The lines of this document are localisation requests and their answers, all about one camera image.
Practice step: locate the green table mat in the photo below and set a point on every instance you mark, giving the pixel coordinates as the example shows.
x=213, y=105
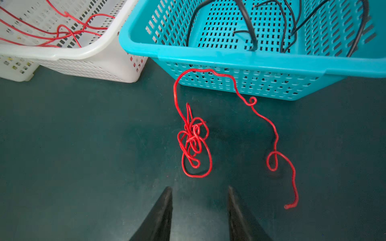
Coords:
x=85, y=160

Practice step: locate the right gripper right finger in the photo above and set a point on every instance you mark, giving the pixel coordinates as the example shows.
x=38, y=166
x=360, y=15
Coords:
x=243, y=226

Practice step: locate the left white plastic basket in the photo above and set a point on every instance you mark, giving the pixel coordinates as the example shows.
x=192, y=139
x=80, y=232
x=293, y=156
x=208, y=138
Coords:
x=17, y=69

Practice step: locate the white plastic basket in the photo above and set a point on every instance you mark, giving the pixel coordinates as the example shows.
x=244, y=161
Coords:
x=78, y=38
x=17, y=69

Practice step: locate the teal plastic basket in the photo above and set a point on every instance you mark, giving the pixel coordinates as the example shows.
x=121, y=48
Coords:
x=300, y=47

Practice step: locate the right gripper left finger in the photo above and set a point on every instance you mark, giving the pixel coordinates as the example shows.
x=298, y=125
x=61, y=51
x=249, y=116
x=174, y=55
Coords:
x=157, y=224

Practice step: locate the middle white plastic basket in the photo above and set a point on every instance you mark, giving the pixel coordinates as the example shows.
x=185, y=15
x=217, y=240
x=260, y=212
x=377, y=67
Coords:
x=78, y=38

